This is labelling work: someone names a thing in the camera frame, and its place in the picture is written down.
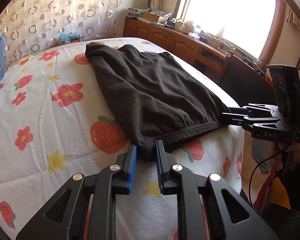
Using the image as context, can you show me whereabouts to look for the black shorts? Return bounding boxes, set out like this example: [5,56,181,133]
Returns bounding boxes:
[85,42,229,161]

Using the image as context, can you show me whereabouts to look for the person's right hand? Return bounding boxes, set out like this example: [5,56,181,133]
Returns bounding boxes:
[267,141,300,172]

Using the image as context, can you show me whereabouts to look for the wooden sideboard cabinet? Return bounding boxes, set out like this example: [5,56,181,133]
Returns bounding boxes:
[122,17,268,83]

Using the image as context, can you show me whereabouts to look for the pink figurine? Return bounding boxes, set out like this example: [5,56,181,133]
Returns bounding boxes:
[183,21,195,35]

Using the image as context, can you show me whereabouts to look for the white cup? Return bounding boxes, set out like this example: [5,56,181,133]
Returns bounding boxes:
[174,21,185,32]

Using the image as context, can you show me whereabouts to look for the white floral bed sheet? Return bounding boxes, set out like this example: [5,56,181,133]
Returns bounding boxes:
[0,42,244,239]

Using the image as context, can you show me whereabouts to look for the cardboard box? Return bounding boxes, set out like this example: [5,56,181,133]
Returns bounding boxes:
[141,12,166,23]

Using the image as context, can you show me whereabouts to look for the sheer circle-pattern curtain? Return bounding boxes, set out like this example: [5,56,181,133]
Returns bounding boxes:
[0,0,122,62]

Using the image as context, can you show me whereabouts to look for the window with wooden frame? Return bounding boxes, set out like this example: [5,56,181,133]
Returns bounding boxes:
[174,0,286,65]

